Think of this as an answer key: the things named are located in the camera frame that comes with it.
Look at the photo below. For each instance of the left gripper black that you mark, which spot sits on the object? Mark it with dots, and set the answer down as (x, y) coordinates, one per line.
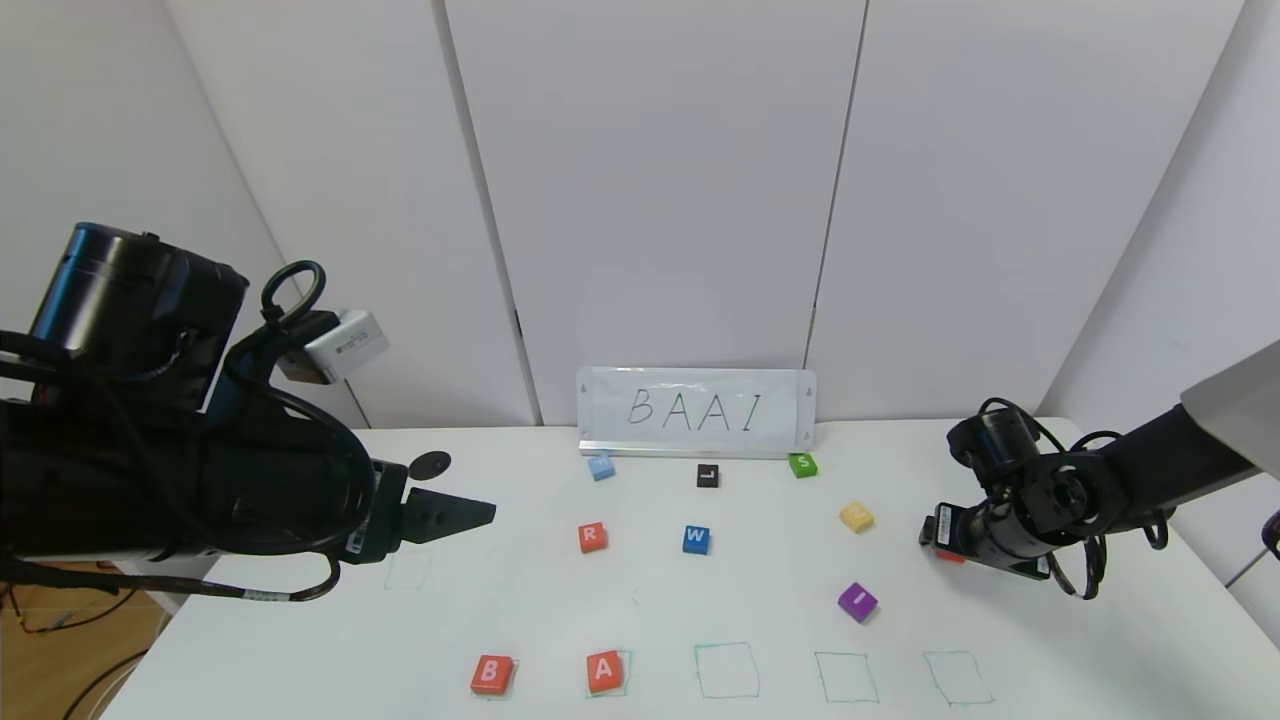
(384, 517)

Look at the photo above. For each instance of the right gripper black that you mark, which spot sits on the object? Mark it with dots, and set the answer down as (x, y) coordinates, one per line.
(944, 527)

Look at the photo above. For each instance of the orange A letter block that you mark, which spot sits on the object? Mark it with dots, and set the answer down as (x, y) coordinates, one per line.
(950, 556)
(604, 672)

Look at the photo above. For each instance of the orange B letter block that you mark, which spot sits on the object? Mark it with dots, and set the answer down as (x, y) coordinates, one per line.
(491, 675)

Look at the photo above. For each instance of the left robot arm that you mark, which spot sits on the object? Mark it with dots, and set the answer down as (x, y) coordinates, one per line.
(150, 480)

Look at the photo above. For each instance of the white BAAI sign board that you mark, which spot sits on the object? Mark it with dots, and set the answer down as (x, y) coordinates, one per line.
(695, 410)

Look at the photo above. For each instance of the black round table grommet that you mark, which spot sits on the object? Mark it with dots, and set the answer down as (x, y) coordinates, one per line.
(432, 465)

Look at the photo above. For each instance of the yellow letter block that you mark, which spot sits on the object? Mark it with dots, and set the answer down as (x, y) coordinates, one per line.
(857, 517)

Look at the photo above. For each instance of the purple I letter block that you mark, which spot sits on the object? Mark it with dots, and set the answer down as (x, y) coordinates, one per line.
(858, 602)

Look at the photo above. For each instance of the green S letter block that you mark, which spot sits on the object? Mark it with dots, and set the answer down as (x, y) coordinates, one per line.
(803, 465)

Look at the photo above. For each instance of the orange R letter block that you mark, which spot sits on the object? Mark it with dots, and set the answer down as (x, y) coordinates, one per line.
(592, 537)

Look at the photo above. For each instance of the light blue letter block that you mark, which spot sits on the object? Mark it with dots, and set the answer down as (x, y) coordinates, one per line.
(601, 467)

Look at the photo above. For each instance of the black L letter block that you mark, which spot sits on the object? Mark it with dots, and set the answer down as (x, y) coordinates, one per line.
(707, 476)

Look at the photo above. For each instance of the blue W letter block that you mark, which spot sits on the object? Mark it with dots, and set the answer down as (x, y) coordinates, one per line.
(696, 539)

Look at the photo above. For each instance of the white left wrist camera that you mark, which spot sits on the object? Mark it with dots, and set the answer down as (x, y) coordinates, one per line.
(345, 345)

